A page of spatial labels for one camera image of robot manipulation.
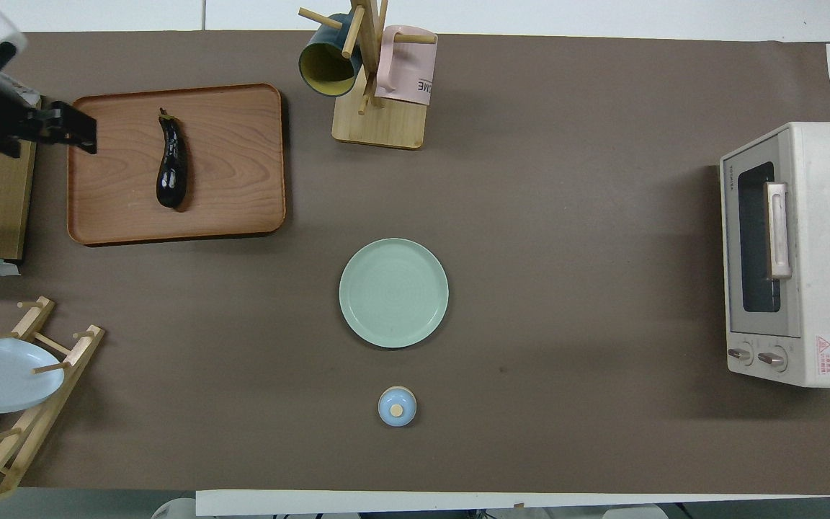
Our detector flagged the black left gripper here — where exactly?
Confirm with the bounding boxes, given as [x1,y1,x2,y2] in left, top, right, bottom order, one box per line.
[0,86,98,158]

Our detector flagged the glass oven door with handle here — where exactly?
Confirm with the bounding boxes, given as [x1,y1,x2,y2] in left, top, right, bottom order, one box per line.
[719,126,803,340]

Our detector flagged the dark purple eggplant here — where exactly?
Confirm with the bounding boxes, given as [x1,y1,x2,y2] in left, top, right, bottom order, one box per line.
[155,107,189,212]

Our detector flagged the pale green plate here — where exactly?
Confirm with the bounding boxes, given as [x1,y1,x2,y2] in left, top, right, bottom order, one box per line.
[339,238,450,350]

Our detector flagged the white toaster oven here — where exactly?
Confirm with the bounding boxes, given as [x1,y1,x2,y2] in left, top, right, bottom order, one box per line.
[719,121,830,389]

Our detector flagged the wooden serving tray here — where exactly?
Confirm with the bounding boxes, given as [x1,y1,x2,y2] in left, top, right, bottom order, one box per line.
[67,83,287,247]

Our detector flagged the dark blue mug yellow inside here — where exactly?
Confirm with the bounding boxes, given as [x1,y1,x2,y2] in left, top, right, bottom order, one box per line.
[298,13,364,98]

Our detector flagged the wooden dish rack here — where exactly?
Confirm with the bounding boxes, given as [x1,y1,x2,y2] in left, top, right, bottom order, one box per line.
[0,296,106,514]

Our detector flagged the wooden mug tree stand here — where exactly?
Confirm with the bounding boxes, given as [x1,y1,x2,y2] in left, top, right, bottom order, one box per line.
[298,0,437,151]

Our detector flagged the pink mug with print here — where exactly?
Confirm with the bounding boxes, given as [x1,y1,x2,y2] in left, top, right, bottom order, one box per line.
[375,25,438,107]

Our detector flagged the brown table mat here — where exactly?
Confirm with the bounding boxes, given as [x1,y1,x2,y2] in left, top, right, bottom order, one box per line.
[0,30,830,498]

